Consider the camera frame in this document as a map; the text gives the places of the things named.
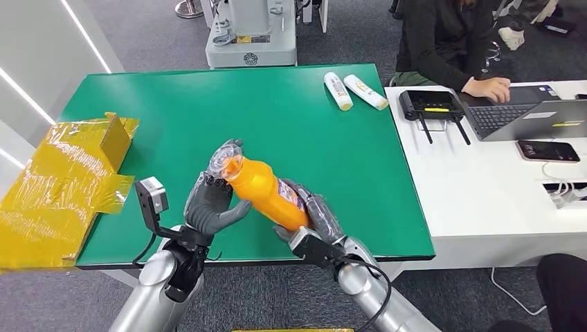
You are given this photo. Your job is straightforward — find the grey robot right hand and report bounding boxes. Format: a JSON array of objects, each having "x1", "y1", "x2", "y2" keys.
[{"x1": 273, "y1": 178, "x2": 345, "y2": 246}]

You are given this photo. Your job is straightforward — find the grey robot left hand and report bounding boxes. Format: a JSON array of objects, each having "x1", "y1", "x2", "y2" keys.
[{"x1": 183, "y1": 138, "x2": 253, "y2": 237}]

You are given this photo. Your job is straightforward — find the large orange bottle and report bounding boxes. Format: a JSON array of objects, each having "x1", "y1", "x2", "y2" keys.
[{"x1": 206, "y1": 142, "x2": 311, "y2": 232}]

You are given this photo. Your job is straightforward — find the small white bottle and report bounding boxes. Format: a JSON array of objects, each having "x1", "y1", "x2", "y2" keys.
[
  {"x1": 323, "y1": 71, "x2": 354, "y2": 112},
  {"x1": 343, "y1": 74, "x2": 390, "y2": 111}
]

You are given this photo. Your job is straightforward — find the white table leg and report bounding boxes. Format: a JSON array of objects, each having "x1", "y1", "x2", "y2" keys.
[{"x1": 100, "y1": 269, "x2": 144, "y2": 290}]

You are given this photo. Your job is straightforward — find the black controller with antennas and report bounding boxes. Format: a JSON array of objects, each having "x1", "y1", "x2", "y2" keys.
[{"x1": 398, "y1": 89, "x2": 472, "y2": 146}]

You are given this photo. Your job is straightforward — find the yellow taped cardboard box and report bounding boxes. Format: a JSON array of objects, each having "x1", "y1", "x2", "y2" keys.
[{"x1": 0, "y1": 112, "x2": 141, "y2": 272}]

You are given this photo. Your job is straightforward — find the white machine base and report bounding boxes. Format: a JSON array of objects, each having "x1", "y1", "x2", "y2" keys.
[{"x1": 200, "y1": 0, "x2": 329, "y2": 70}]

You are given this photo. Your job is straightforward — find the chrome stand base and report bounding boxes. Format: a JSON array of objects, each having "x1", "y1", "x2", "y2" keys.
[{"x1": 173, "y1": 0, "x2": 204, "y2": 19}]

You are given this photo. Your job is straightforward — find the seated person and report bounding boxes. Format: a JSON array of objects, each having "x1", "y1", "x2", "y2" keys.
[{"x1": 388, "y1": 0, "x2": 512, "y2": 104}]

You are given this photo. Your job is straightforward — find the person's hand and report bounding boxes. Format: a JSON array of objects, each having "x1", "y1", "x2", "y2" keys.
[{"x1": 463, "y1": 76, "x2": 512, "y2": 104}]

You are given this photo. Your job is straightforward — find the black smartphone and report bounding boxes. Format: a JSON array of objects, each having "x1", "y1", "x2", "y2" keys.
[{"x1": 516, "y1": 139, "x2": 581, "y2": 164}]

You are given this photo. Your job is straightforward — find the chrome chair base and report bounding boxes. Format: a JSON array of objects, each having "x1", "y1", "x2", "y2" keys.
[{"x1": 481, "y1": 40, "x2": 502, "y2": 74}]

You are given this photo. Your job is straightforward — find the grey laptop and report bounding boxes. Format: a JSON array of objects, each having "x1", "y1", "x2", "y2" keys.
[{"x1": 456, "y1": 84, "x2": 587, "y2": 142}]

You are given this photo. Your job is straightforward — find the person in black trousers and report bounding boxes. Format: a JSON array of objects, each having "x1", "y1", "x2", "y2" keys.
[{"x1": 486, "y1": 253, "x2": 587, "y2": 332}]

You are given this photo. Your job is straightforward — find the white shoe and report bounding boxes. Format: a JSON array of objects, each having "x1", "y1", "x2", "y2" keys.
[{"x1": 497, "y1": 26, "x2": 527, "y2": 52}]

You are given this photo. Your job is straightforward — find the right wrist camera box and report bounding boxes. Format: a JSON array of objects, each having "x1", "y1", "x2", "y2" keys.
[{"x1": 289, "y1": 225, "x2": 350, "y2": 272}]

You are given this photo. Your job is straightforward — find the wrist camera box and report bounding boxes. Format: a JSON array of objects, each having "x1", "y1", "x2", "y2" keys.
[
  {"x1": 289, "y1": 225, "x2": 350, "y2": 272},
  {"x1": 134, "y1": 176, "x2": 214, "y2": 248}
]

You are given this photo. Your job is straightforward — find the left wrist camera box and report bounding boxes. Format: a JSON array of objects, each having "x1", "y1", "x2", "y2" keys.
[{"x1": 134, "y1": 176, "x2": 214, "y2": 248}]

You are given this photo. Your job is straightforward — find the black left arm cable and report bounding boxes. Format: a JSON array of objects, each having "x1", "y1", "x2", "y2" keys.
[{"x1": 132, "y1": 232, "x2": 160, "y2": 268}]

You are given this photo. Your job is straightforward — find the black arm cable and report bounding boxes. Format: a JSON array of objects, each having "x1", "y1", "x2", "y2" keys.
[
  {"x1": 132, "y1": 232, "x2": 160, "y2": 268},
  {"x1": 339, "y1": 257, "x2": 393, "y2": 332}
]

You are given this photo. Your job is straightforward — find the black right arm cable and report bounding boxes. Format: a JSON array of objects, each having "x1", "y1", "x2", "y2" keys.
[{"x1": 339, "y1": 257, "x2": 393, "y2": 332}]

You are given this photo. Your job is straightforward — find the white cable on floor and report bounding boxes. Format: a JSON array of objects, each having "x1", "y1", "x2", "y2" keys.
[{"x1": 490, "y1": 268, "x2": 548, "y2": 317}]

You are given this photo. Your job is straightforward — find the white cable on desk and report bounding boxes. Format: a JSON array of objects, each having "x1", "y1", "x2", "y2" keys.
[{"x1": 541, "y1": 163, "x2": 587, "y2": 203}]

